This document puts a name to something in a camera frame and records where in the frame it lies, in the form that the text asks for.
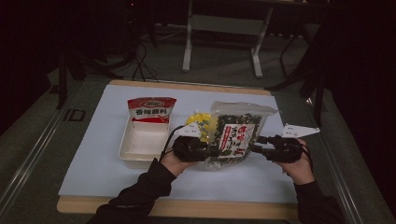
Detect black chair frame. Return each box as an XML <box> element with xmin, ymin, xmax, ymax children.
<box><xmin>265</xmin><ymin>29</ymin><xmax>330</xmax><ymax>127</ymax></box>

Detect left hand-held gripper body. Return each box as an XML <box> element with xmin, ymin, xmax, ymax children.
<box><xmin>172</xmin><ymin>121</ymin><xmax>213</xmax><ymax>163</ymax></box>

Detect black floor cables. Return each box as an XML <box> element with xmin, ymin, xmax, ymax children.
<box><xmin>130</xmin><ymin>41</ymin><xmax>160</xmax><ymax>83</ymax></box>

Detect yellow packet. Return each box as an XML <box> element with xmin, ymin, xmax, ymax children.
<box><xmin>185</xmin><ymin>109</ymin><xmax>219</xmax><ymax>143</ymax></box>

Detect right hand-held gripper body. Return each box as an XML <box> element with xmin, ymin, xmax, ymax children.
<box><xmin>264</xmin><ymin>123</ymin><xmax>321</xmax><ymax>164</ymax></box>

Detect person's right hand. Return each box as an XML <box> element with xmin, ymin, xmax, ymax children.
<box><xmin>280</xmin><ymin>139</ymin><xmax>316</xmax><ymax>187</ymax></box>

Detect red and white seasoning packet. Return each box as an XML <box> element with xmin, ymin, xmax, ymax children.
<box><xmin>127</xmin><ymin>96</ymin><xmax>177</xmax><ymax>129</ymax></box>

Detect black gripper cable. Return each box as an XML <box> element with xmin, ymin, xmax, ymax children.
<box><xmin>300</xmin><ymin>143</ymin><xmax>314</xmax><ymax>172</ymax></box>
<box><xmin>161</xmin><ymin>125</ymin><xmax>187</xmax><ymax>158</ymax></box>

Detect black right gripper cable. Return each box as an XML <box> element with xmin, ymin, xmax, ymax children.
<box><xmin>300</xmin><ymin>143</ymin><xmax>314</xmax><ymax>172</ymax></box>

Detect grey metal stand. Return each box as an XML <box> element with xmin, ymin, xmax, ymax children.
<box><xmin>181</xmin><ymin>0</ymin><xmax>275</xmax><ymax>78</ymax></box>

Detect white plastic container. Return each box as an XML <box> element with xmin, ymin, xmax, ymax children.
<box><xmin>119</xmin><ymin>119</ymin><xmax>172</xmax><ymax>170</ymax></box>

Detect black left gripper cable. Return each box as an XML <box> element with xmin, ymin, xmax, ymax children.
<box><xmin>161</xmin><ymin>125</ymin><xmax>187</xmax><ymax>158</ymax></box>

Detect clear bag of dried seaweed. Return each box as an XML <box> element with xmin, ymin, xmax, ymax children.
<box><xmin>199</xmin><ymin>101</ymin><xmax>279</xmax><ymax>171</ymax></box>

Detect person's left hand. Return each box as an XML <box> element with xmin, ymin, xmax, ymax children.
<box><xmin>159</xmin><ymin>148</ymin><xmax>198</xmax><ymax>178</ymax></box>

